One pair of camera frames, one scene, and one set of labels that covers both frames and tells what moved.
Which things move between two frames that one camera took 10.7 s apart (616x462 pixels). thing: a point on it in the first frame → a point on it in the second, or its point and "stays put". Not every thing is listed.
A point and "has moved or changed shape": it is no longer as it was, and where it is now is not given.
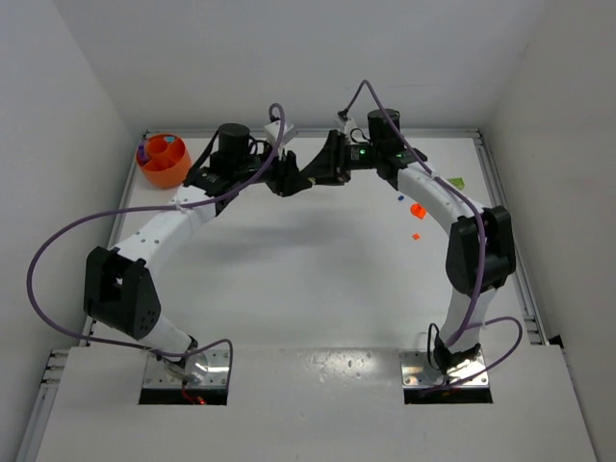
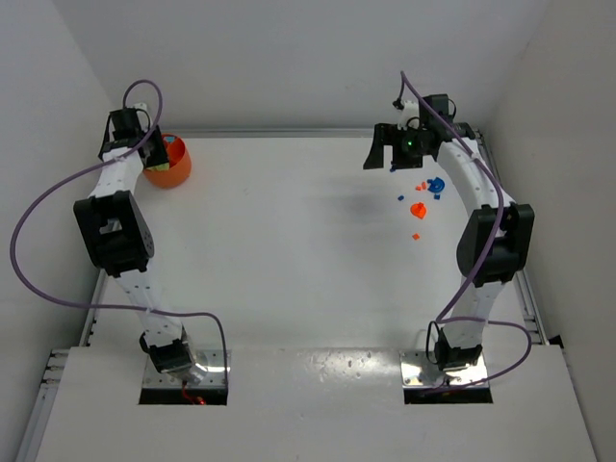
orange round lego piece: (418, 211) stays put
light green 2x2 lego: (457, 182) has moved or changed shape
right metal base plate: (416, 372) stays put
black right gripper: (342, 157) → (394, 145)
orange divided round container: (168, 165) stays put
